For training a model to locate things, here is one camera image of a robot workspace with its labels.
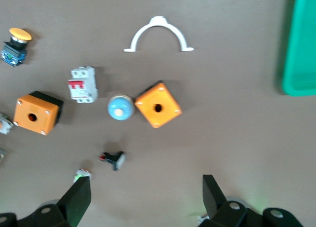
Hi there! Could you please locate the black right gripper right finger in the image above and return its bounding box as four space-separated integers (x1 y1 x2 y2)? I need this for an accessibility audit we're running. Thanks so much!
202 174 249 227

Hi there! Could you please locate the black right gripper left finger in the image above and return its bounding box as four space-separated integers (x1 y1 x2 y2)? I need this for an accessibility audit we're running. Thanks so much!
32 175 92 227

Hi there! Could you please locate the white red circuit breaker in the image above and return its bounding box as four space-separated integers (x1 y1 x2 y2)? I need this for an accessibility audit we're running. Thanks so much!
67 66 99 104

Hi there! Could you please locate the green white push button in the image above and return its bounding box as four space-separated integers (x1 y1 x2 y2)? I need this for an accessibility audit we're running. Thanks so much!
73 168 92 184

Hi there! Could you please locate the orange button box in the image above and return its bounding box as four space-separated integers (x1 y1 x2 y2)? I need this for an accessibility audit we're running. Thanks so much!
134 81 183 129
12 90 64 136

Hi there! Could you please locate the blue dome button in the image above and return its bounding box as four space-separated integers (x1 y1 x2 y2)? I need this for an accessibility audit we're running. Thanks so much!
107 95 135 121

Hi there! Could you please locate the red indicator light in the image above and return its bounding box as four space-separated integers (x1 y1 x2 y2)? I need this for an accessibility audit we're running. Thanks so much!
0 112 14 135

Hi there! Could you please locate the orange mushroom push button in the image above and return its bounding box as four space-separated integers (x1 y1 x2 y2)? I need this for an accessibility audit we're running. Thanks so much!
0 27 33 67

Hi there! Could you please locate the green plastic tray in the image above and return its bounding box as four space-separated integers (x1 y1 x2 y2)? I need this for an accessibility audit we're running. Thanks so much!
281 0 316 97

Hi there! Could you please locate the small white pipe clamp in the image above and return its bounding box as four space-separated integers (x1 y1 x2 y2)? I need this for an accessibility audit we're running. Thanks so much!
123 16 195 52

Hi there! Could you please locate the black small switch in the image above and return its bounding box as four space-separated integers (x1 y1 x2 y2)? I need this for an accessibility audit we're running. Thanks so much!
99 151 126 171

